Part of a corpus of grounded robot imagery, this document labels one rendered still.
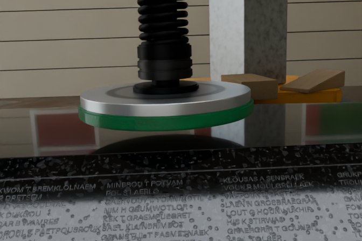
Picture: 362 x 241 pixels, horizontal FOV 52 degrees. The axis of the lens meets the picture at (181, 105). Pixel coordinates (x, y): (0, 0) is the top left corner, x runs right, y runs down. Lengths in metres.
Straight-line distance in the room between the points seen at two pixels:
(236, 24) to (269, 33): 0.12
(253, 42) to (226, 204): 0.88
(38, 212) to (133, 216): 0.09
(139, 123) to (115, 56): 6.28
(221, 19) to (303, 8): 5.75
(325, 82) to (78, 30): 5.86
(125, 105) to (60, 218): 0.13
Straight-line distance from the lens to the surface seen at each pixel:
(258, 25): 1.23
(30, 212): 0.41
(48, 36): 6.89
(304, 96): 1.13
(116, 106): 0.39
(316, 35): 7.07
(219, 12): 1.29
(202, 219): 0.38
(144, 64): 0.45
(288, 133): 0.48
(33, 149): 0.46
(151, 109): 0.37
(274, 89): 1.00
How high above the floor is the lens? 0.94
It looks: 10 degrees down
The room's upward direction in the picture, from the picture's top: 2 degrees counter-clockwise
